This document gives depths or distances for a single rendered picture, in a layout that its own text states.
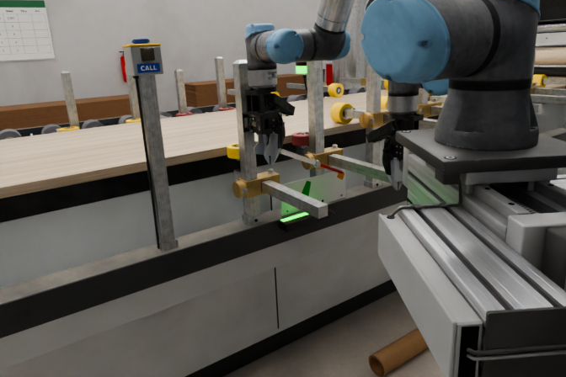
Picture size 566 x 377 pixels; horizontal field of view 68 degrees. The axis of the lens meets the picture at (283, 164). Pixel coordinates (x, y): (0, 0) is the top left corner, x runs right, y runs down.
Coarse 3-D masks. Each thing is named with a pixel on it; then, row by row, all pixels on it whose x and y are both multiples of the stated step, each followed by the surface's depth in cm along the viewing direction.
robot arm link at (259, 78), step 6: (252, 72) 105; (258, 72) 104; (264, 72) 104; (270, 72) 105; (276, 72) 107; (252, 78) 106; (258, 78) 105; (264, 78) 105; (270, 78) 105; (276, 78) 107; (252, 84) 106; (258, 84) 105; (264, 84) 105; (270, 84) 106
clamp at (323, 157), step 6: (324, 150) 137; (330, 150) 136; (336, 150) 136; (342, 150) 137; (306, 156) 132; (312, 156) 132; (318, 156) 132; (324, 156) 134; (306, 162) 133; (324, 162) 134; (306, 168) 134; (312, 168) 134; (318, 168) 133
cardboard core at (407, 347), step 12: (408, 336) 166; (420, 336) 166; (384, 348) 160; (396, 348) 160; (408, 348) 161; (420, 348) 164; (372, 360) 160; (384, 360) 155; (396, 360) 157; (384, 372) 154
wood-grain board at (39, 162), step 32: (352, 96) 249; (96, 128) 180; (128, 128) 177; (192, 128) 170; (224, 128) 167; (288, 128) 160; (352, 128) 164; (0, 160) 131; (32, 160) 129; (64, 160) 127; (96, 160) 125; (128, 160) 123; (192, 160) 129; (0, 192) 103; (32, 192) 107
